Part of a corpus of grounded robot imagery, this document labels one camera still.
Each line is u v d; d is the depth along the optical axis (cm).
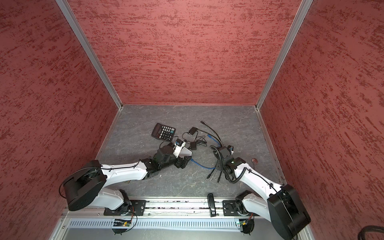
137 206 75
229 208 74
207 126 108
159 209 76
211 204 72
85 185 43
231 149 79
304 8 71
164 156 65
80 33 80
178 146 73
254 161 92
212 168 88
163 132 102
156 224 77
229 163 64
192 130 104
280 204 41
